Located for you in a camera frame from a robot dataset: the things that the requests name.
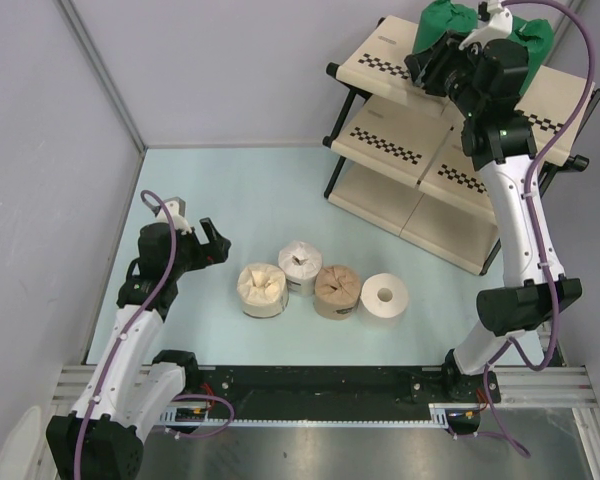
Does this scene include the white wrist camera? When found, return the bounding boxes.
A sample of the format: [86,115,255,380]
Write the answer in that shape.
[458,0,513,50]
[164,197,193,235]

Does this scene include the green roll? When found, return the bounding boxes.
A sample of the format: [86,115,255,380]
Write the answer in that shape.
[412,0,478,53]
[509,16,554,96]

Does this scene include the brown paper roll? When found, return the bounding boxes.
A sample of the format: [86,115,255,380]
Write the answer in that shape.
[314,265,362,320]

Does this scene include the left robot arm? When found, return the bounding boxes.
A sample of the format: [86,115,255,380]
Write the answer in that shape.
[46,215,231,479]

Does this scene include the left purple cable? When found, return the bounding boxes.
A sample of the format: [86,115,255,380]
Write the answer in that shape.
[72,189,236,480]

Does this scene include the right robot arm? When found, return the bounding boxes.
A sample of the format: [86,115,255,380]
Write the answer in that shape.
[405,31,582,402]

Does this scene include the beige three-tier shelf rack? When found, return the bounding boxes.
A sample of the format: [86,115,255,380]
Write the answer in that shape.
[324,16,594,275]

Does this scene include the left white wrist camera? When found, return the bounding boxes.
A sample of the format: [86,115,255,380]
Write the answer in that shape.
[164,197,193,235]

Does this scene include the cream wrapped paper roll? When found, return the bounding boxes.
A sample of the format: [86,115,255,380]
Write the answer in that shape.
[236,263,289,318]

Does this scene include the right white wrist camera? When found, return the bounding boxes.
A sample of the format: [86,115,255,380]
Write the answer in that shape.
[458,0,513,50]

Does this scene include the aluminium rail frame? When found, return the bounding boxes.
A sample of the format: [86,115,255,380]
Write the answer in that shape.
[46,352,595,446]

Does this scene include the unwrapped white paper roll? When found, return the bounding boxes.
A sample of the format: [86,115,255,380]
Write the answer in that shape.
[358,273,410,329]

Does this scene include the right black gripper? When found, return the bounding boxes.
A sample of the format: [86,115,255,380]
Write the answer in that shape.
[404,29,485,118]

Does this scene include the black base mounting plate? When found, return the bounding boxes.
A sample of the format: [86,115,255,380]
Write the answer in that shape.
[184,366,501,422]

